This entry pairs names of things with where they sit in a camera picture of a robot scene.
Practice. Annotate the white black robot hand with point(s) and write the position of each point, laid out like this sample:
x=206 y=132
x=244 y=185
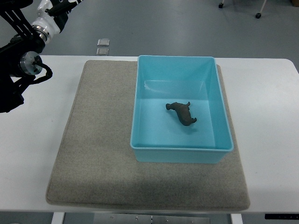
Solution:
x=52 y=16

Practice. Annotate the brown hippo toy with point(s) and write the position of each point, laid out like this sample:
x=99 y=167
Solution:
x=183 y=112

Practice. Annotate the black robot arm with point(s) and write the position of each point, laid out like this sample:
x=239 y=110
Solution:
x=20 y=63

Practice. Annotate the blue plastic box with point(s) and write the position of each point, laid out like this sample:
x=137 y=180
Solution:
x=157 y=134

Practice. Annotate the upper metal floor plate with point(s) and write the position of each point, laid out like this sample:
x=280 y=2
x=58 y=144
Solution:
x=103 y=42

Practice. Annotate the metal floor plate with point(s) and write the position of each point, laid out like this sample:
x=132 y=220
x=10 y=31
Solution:
x=102 y=51
x=103 y=42

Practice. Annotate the lower metal floor plate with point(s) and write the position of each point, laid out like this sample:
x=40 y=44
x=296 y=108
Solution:
x=102 y=51

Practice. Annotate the grey felt mat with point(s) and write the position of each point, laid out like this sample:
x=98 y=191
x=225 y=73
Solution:
x=96 y=167

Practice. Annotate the black caster wheel right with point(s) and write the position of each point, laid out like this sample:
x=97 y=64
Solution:
x=258 y=15

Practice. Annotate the black table control panel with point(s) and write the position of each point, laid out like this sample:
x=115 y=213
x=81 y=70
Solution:
x=281 y=216

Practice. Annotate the metal table frame bar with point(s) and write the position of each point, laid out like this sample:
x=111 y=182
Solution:
x=114 y=218

